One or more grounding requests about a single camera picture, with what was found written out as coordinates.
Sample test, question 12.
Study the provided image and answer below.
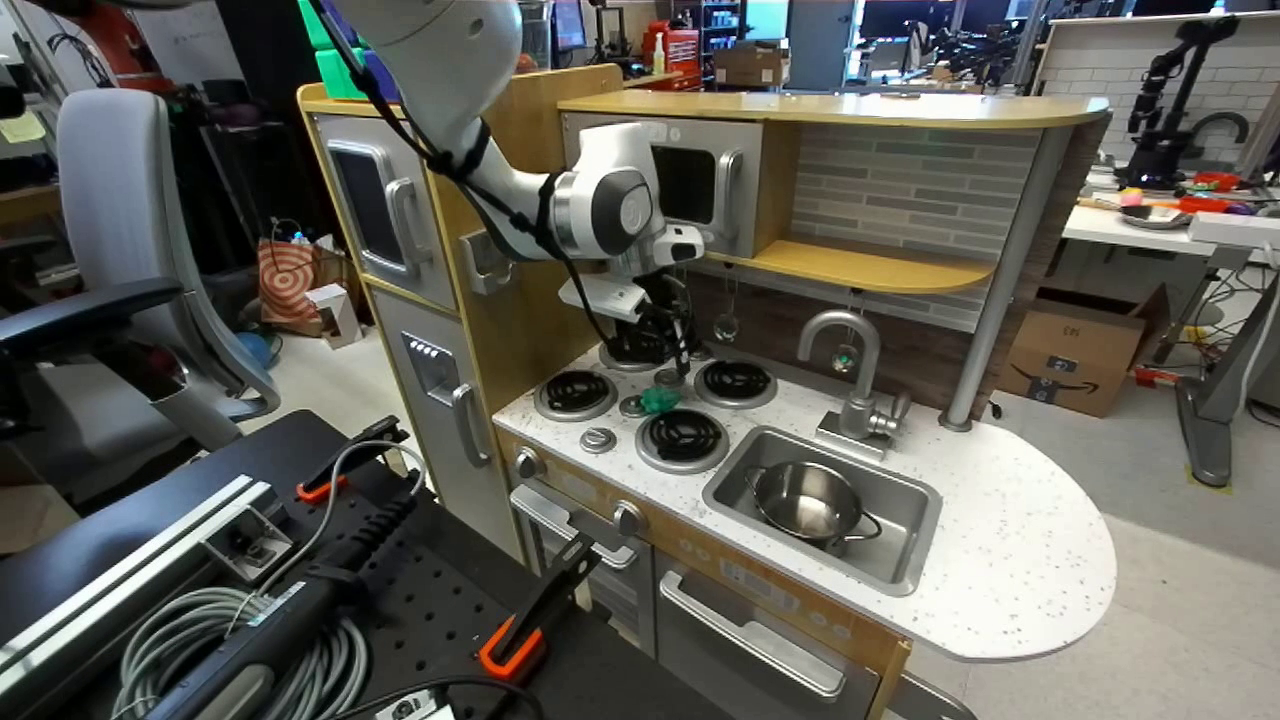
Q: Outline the black cylindrical hand tool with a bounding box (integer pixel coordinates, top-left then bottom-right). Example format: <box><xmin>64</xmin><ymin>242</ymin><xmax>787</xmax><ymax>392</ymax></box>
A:
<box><xmin>142</xmin><ymin>498</ymin><xmax>432</xmax><ymax>720</ymax></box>

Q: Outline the white partition panel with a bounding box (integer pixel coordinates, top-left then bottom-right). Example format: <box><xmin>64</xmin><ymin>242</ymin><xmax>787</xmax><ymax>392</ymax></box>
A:
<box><xmin>1036</xmin><ymin>8</ymin><xmax>1280</xmax><ymax>184</ymax></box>

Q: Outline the silver freezer door handle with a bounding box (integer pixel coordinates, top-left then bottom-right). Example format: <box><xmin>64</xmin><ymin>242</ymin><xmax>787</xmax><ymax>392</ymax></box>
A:
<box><xmin>383</xmin><ymin>176</ymin><xmax>429</xmax><ymax>281</ymax></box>

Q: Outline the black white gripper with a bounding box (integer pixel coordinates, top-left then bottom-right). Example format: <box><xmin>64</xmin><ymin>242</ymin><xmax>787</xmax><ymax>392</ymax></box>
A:
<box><xmin>590</xmin><ymin>269</ymin><xmax>700</xmax><ymax>383</ymax></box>

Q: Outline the white office desk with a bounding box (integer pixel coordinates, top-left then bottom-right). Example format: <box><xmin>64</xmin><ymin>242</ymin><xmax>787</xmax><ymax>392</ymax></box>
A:
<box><xmin>1056</xmin><ymin>196</ymin><xmax>1280</xmax><ymax>494</ymax></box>

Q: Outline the small black orange clamp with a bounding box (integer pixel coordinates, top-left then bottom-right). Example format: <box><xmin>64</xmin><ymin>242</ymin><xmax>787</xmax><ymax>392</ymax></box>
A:
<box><xmin>290</xmin><ymin>411</ymin><xmax>413</xmax><ymax>514</ymax></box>

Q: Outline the grey toy sink basin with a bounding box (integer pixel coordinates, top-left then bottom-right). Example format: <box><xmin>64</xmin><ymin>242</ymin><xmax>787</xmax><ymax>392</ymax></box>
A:
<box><xmin>700</xmin><ymin>423</ymin><xmax>944</xmax><ymax>602</ymax></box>

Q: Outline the silver fridge door handle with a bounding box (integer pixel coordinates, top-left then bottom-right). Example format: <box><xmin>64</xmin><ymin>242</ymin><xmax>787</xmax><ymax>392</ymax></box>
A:
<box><xmin>432</xmin><ymin>377</ymin><xmax>494</xmax><ymax>470</ymax></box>

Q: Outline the large printed cardboard box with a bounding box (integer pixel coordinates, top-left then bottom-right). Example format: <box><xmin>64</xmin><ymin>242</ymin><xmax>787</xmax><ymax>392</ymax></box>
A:
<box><xmin>995</xmin><ymin>284</ymin><xmax>1171</xmax><ymax>421</ymax></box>

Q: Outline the grey coiled cable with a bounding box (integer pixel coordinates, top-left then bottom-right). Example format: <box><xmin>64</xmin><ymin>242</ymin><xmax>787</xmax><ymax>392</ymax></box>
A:
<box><xmin>106</xmin><ymin>580</ymin><xmax>375</xmax><ymax>720</ymax></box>

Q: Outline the wooden toy play kitchen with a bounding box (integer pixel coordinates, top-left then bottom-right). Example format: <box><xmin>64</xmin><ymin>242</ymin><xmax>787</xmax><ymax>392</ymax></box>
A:
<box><xmin>290</xmin><ymin>62</ymin><xmax>1121</xmax><ymax>720</ymax></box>

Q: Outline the small steel pot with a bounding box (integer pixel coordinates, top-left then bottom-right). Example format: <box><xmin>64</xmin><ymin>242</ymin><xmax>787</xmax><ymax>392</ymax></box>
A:
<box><xmin>750</xmin><ymin>455</ymin><xmax>887</xmax><ymax>553</ymax></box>

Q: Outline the silver oven door handle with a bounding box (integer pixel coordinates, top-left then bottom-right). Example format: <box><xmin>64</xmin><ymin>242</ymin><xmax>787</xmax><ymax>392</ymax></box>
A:
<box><xmin>509</xmin><ymin>478</ymin><xmax>644</xmax><ymax>575</ymax></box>

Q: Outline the black toy stove burner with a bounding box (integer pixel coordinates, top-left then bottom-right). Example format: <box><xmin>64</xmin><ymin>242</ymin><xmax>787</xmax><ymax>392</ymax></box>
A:
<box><xmin>692</xmin><ymin>356</ymin><xmax>780</xmax><ymax>411</ymax></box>
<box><xmin>533</xmin><ymin>367</ymin><xmax>621</xmax><ymax>430</ymax></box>
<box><xmin>630</xmin><ymin>406</ymin><xmax>733</xmax><ymax>478</ymax></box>

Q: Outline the silver toy microwave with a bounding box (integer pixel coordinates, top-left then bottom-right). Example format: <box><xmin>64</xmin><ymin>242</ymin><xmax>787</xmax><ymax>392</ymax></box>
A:
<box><xmin>554</xmin><ymin>117</ymin><xmax>766</xmax><ymax>265</ymax></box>

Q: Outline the aluminium extrusion rail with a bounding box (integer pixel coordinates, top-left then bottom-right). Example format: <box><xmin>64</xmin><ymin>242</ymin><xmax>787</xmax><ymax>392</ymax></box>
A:
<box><xmin>0</xmin><ymin>473</ymin><xmax>278</xmax><ymax>700</ymax></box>

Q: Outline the small blue-green toy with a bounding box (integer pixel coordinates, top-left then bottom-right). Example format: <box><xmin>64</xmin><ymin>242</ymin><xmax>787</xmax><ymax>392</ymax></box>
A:
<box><xmin>634</xmin><ymin>379</ymin><xmax>685</xmax><ymax>421</ymax></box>

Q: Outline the silver toy faucet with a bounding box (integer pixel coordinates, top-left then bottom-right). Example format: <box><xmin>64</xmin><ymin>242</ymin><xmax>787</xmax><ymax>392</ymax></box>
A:
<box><xmin>795</xmin><ymin>308</ymin><xmax>914</xmax><ymax>460</ymax></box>

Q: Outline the green block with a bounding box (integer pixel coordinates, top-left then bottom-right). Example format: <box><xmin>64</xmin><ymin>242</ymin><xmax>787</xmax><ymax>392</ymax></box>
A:
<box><xmin>290</xmin><ymin>0</ymin><xmax>372</xmax><ymax>105</ymax></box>

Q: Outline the yellow sticky note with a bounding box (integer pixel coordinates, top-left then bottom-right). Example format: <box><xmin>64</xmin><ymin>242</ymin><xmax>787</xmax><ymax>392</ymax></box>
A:
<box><xmin>0</xmin><ymin>108</ymin><xmax>50</xmax><ymax>151</ymax></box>

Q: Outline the grey office chair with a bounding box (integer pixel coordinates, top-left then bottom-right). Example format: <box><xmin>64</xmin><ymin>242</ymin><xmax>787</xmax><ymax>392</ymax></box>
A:
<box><xmin>0</xmin><ymin>85</ymin><xmax>282</xmax><ymax>460</ymax></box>

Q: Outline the black orange bar clamp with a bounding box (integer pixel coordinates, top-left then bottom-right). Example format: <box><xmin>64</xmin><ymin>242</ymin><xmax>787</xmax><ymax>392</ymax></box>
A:
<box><xmin>476</xmin><ymin>533</ymin><xmax>605</xmax><ymax>690</ymax></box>

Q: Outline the orange patterned bag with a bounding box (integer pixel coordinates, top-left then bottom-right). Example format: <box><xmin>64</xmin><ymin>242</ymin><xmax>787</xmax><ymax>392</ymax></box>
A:
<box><xmin>253</xmin><ymin>237</ymin><xmax>322</xmax><ymax>339</ymax></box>

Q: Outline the silver cabinet door handle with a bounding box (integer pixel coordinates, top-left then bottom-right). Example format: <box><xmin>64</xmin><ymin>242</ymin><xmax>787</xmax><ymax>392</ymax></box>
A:
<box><xmin>655</xmin><ymin>567</ymin><xmax>853</xmax><ymax>704</ymax></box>

